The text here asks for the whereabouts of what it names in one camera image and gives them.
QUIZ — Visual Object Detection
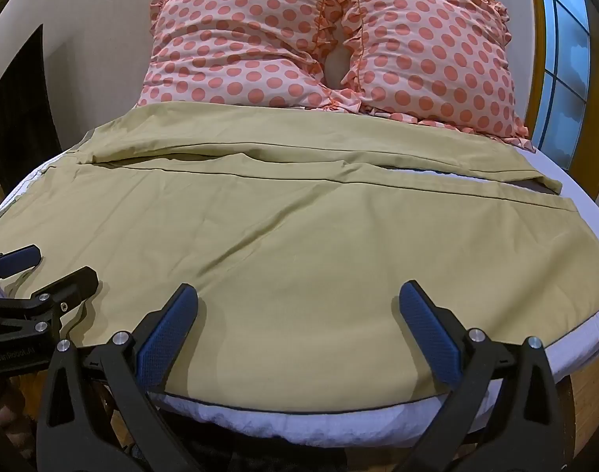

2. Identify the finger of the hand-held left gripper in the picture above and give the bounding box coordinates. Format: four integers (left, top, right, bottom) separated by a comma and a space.
0, 265, 100, 341
0, 243, 44, 282

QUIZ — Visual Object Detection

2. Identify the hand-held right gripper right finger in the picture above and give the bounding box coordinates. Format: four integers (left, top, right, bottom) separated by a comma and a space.
398, 279, 562, 472

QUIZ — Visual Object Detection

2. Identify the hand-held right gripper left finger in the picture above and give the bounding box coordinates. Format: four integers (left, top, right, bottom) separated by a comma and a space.
36, 282, 201, 472

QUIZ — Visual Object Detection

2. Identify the olive green bed sheet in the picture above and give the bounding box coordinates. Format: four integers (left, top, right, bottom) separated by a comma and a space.
0, 103, 599, 400

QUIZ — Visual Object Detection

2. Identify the bed with white sheet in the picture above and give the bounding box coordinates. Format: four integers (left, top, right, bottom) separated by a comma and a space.
0, 146, 599, 449

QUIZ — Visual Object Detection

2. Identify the dark furniture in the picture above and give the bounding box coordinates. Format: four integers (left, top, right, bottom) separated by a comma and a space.
0, 24, 60, 178

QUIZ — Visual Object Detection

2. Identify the pink polka dot pillow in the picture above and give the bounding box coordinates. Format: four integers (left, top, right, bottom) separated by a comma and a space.
136, 0, 340, 111
324, 0, 532, 152

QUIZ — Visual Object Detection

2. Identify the window with wooden frame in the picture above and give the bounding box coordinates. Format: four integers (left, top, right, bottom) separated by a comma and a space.
444, 0, 599, 200

